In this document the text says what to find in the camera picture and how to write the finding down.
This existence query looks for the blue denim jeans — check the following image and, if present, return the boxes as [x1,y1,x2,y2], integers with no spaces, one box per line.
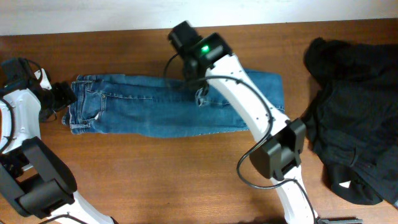
[61,68,285,139]

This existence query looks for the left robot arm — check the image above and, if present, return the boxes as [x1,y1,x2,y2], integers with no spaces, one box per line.
[1,88,115,224]

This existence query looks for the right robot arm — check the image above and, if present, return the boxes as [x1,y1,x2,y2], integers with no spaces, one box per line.
[168,21,319,223]

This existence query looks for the black clothing pile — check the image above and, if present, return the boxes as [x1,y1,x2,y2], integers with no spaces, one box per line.
[303,37,397,205]

